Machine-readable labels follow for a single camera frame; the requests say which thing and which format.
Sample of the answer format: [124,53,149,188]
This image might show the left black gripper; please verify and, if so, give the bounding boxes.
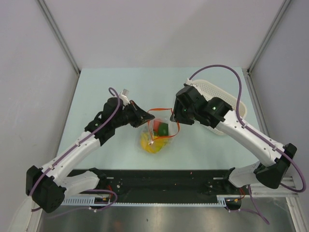
[112,100,155,128]

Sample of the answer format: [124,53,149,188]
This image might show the clear zip top bag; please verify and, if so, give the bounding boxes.
[139,108,180,154]

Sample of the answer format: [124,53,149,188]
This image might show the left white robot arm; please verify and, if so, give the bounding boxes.
[26,97,154,213]

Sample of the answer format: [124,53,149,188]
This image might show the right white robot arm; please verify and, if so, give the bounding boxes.
[170,85,297,194]

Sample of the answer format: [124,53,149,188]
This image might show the green fake pepper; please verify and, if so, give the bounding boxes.
[157,122,169,137]

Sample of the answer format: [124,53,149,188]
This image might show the yellow fake bananas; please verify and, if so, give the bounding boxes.
[140,132,171,154]

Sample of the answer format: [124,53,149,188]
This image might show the white perforated plastic basket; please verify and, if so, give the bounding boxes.
[185,79,247,136]

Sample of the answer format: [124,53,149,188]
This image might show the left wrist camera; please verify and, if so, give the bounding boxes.
[120,89,129,99]

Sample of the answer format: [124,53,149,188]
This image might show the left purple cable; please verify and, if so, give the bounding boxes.
[26,87,118,218]

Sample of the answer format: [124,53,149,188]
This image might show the purple cable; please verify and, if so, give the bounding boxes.
[26,87,118,218]
[187,64,307,224]

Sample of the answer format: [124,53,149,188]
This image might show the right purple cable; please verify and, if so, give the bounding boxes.
[187,64,307,224]

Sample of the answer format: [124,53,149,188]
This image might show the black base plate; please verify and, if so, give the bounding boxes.
[70,169,256,204]

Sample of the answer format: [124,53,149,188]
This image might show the white cable duct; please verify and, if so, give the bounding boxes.
[61,196,241,209]

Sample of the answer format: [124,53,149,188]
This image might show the aluminium frame rail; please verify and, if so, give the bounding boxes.
[246,177,297,196]

